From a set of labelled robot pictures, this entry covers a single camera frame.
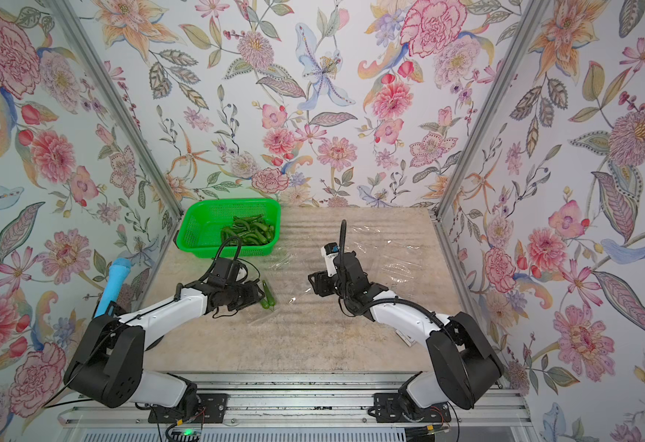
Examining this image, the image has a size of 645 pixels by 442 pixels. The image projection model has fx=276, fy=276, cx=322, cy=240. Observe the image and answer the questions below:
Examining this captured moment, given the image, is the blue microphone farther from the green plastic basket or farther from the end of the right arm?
the end of the right arm

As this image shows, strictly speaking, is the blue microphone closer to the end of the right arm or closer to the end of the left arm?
the end of the left arm

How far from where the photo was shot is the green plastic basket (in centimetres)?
106
